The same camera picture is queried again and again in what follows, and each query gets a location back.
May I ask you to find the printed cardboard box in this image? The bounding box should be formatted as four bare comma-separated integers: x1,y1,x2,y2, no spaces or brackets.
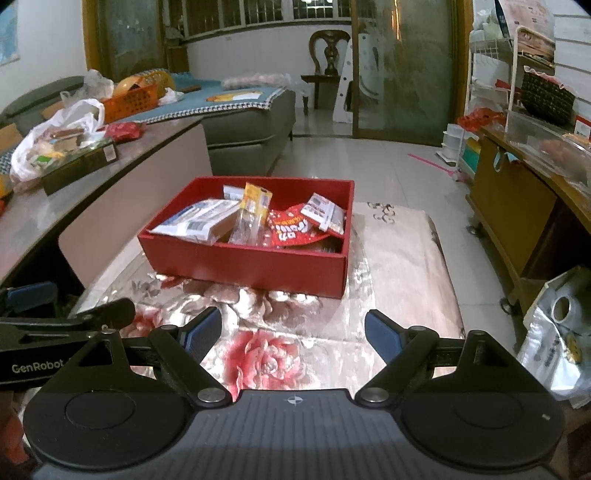
496,0,557,61

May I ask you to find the silver bag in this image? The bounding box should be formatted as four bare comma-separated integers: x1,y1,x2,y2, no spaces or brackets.
517,267,591,407

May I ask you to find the white plastic container stack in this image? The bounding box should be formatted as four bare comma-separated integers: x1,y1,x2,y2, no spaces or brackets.
441,124,467,162

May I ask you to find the orange barcode-label snack packet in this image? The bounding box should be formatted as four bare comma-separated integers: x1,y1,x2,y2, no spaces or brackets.
300,193,347,236

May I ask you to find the yellow orange bag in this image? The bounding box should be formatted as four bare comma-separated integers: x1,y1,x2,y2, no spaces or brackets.
113,69,176,93

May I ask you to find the orange basket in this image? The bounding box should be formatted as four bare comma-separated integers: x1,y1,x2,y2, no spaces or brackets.
99,83,160,124

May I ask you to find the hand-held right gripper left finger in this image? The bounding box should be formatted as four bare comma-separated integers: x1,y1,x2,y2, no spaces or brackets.
46,305,232,408

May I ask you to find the blue wall poster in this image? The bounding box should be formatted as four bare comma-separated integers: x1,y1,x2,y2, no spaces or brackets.
0,0,19,65

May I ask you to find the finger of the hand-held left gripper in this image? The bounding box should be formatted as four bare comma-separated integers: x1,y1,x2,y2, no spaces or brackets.
0,298,136,344
0,283,59,319

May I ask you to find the clear plastic container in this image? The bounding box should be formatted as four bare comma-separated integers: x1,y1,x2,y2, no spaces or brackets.
505,108,591,162

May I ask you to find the white plastic bag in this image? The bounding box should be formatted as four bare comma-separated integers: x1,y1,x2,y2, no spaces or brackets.
9,98,107,183

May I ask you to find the white wire rack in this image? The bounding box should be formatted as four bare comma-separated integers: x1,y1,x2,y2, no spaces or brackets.
466,25,559,139

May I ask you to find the sliding glass door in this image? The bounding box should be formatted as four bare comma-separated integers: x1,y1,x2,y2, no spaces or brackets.
351,0,472,139

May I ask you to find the wooden cabinet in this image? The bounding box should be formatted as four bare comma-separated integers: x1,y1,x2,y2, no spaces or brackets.
466,124,591,315

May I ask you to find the floral cloth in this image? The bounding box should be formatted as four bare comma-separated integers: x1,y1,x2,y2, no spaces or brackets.
74,200,467,402

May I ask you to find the clear packet with yellow label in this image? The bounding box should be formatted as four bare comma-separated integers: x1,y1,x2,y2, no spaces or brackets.
228,182,273,245

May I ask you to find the pink fly swatter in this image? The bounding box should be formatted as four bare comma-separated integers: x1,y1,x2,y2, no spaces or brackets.
407,154,465,181

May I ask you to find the grey coffee table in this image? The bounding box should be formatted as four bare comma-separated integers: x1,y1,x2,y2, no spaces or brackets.
0,115,213,296

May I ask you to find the orange red bag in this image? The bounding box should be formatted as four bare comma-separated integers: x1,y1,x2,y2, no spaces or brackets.
457,108,506,132

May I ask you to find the wood-framed glass panel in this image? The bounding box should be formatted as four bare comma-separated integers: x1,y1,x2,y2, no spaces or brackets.
83,0,188,79

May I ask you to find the red snack packet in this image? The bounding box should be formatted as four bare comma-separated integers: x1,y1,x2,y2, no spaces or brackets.
268,208,345,252

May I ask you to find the white board with holes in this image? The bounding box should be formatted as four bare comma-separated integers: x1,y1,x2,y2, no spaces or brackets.
332,32,370,123

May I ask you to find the red box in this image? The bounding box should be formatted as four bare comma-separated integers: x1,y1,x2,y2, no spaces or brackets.
137,176,355,297

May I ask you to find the long clear cracker packet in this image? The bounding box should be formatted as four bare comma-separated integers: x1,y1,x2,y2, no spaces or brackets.
148,198,243,243

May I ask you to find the grey sofa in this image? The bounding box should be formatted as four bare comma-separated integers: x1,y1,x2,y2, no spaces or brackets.
0,74,296,162

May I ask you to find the dark wicker basket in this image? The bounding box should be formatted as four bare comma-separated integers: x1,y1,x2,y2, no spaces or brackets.
522,67,578,125

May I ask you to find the red patterned packet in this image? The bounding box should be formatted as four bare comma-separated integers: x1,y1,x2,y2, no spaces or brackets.
105,121,146,141

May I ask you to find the clear plastic bag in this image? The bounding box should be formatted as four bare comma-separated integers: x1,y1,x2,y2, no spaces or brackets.
222,71,301,90

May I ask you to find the dark green box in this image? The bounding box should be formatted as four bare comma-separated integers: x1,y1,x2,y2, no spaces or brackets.
41,138,117,195

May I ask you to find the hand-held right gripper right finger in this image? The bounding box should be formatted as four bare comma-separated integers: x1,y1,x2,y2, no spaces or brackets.
355,309,548,408

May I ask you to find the wooden chair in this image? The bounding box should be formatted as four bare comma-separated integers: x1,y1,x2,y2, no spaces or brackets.
302,28,352,109

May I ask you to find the blue blanket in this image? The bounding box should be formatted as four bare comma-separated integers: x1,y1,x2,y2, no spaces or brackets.
117,78,287,123

